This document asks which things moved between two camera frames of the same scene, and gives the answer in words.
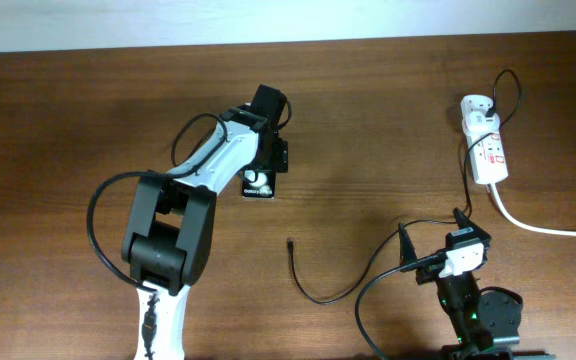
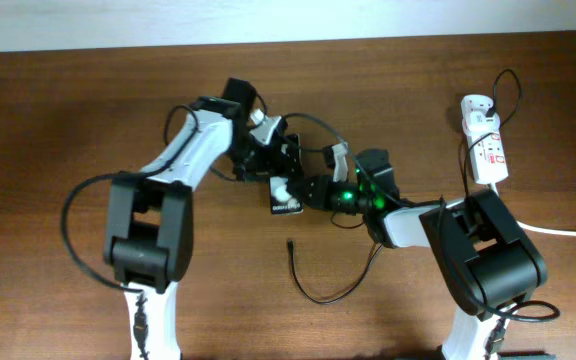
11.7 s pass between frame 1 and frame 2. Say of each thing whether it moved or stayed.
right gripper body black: moved
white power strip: stayed
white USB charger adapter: stayed
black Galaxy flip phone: moved
